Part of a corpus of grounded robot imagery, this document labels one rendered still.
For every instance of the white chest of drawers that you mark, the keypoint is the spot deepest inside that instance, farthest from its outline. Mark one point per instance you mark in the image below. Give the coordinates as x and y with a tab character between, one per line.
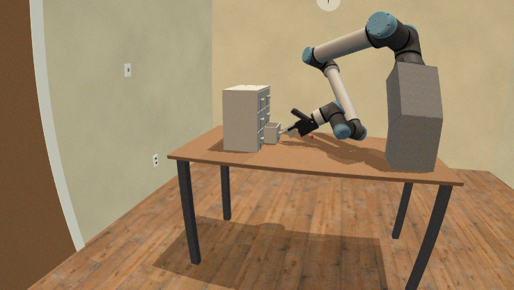
240	117

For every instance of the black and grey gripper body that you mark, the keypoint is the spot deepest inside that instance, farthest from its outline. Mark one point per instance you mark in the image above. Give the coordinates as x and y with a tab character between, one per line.
305	128

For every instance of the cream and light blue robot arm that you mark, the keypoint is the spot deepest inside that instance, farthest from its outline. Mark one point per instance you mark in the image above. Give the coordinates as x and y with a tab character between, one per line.
382	30

